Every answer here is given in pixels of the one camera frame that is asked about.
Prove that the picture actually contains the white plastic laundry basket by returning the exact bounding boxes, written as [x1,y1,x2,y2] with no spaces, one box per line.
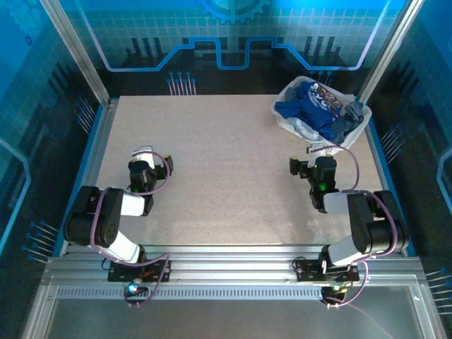
[270,75,373,150]

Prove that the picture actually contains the grey blue t-shirt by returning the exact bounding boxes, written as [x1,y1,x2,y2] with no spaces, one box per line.
[284,86,365,141]

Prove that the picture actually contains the right controller board with light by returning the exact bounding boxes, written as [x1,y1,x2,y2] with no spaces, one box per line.
[320,284,349,301]

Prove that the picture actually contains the controller board with light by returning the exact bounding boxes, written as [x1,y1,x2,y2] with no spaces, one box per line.
[320,284,349,301]
[122,280,150,298]

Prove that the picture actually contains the aluminium mounting rail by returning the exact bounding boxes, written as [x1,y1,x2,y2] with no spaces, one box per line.
[40,245,427,301]

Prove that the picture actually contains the left controller board with light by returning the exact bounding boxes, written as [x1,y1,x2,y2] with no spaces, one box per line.
[122,280,150,298]

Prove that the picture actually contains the slotted grey cable duct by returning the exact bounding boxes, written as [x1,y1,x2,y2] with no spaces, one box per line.
[54,286,328,301]

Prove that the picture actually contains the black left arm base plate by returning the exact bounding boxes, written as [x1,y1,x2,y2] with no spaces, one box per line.
[107,258,172,283]

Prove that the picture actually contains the aluminium frame post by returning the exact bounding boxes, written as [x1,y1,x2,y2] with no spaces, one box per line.
[39,0,111,107]
[356,0,427,103]

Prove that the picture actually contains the blue table edge trim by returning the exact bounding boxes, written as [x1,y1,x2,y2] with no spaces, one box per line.
[52,104,107,257]

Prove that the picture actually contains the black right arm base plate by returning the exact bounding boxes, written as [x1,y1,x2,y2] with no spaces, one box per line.
[292,257,360,283]

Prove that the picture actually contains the light grey printed garment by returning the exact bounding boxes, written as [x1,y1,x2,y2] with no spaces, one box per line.
[292,118,321,141]

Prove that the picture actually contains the royal blue t-shirt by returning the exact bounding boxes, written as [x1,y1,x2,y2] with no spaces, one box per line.
[274,81,344,142]

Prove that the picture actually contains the grey metal front plate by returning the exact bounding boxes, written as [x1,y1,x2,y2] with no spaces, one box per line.
[20,282,446,339]

